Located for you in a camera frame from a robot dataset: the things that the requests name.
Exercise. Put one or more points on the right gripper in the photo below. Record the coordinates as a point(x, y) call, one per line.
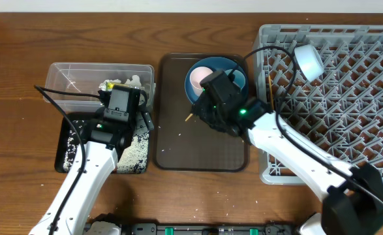
point(199, 108)

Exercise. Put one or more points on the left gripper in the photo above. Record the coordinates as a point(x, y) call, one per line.
point(145, 121)

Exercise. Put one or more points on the light blue bowl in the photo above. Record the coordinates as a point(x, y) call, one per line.
point(309, 61)

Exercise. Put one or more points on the yellow green snack wrapper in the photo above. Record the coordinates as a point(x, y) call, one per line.
point(110, 85)

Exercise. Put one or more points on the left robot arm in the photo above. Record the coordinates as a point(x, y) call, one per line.
point(101, 144)

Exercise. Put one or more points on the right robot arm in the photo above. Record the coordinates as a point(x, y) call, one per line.
point(351, 197)

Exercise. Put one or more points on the black food waste tray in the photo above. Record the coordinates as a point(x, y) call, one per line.
point(132, 161)

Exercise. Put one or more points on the grey dishwasher rack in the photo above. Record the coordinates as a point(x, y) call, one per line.
point(342, 110)

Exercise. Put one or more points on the light blue cup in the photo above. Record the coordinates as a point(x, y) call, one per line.
point(239, 79)

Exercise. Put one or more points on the pink cup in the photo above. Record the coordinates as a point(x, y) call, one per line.
point(196, 76)

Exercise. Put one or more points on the dark blue plate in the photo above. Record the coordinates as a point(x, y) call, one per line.
point(214, 63)

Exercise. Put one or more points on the brown serving tray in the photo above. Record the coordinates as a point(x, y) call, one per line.
point(191, 145)

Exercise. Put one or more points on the clear plastic bin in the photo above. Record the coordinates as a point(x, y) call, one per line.
point(86, 77)

